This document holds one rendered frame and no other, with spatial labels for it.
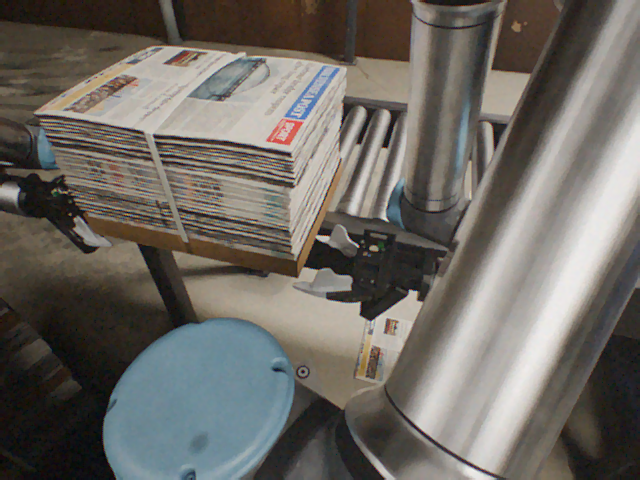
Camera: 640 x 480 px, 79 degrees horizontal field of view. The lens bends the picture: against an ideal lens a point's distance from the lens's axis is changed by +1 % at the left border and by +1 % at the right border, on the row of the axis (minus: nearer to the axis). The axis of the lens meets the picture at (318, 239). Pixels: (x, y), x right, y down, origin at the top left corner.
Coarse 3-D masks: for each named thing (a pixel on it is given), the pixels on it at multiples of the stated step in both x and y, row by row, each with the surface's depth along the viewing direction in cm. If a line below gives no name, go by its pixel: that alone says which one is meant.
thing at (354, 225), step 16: (336, 224) 70; (352, 224) 71; (368, 224) 71; (384, 224) 71; (352, 240) 70; (384, 240) 68; (400, 240) 68; (416, 240) 68; (320, 256) 75; (336, 256) 74; (336, 272) 77; (624, 320) 65
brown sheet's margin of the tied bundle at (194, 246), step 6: (168, 234) 62; (174, 234) 62; (174, 240) 63; (180, 240) 62; (192, 240) 61; (198, 240) 61; (174, 246) 64; (180, 246) 63; (186, 246) 63; (192, 246) 63; (198, 246) 62; (180, 252) 65; (186, 252) 64; (192, 252) 64; (198, 252) 63; (204, 252) 63
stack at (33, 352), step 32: (0, 352) 78; (32, 352) 83; (0, 384) 81; (32, 384) 87; (64, 384) 94; (0, 416) 84; (32, 416) 91; (64, 416) 98; (0, 448) 87; (32, 448) 95
